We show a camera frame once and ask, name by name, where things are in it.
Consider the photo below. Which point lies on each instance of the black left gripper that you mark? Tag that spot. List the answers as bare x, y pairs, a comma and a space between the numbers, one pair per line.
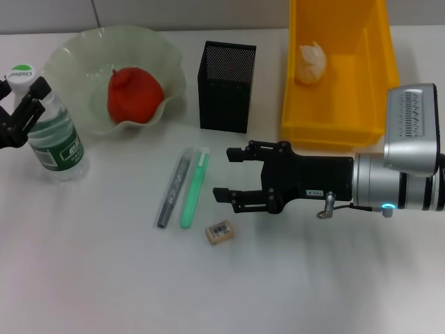
10, 139

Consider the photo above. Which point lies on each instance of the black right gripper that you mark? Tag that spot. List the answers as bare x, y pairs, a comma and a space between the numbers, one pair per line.
313, 174

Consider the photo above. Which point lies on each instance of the clear green-label water bottle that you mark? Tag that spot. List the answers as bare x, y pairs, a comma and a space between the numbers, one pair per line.
59, 149

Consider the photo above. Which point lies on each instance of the red pear-shaped fruit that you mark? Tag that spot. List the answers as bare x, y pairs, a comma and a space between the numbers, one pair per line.
133, 94

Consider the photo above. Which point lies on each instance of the white paper ball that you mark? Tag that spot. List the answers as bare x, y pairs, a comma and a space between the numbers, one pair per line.
311, 64

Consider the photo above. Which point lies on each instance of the beige eraser with barcode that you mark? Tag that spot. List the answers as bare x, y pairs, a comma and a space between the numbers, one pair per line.
219, 233

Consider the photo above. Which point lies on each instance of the grey pen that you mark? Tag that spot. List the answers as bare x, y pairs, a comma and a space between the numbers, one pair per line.
172, 195

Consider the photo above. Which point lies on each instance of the pale green wavy glass plate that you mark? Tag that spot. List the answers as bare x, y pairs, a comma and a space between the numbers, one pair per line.
80, 62

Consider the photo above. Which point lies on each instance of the black mesh pen holder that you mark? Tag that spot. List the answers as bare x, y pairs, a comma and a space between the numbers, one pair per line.
224, 101

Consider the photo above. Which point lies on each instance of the yellow plastic bin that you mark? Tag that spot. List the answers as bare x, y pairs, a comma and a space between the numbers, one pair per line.
333, 115

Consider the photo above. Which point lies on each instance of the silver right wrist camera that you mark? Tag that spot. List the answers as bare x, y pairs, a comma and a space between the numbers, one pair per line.
410, 132

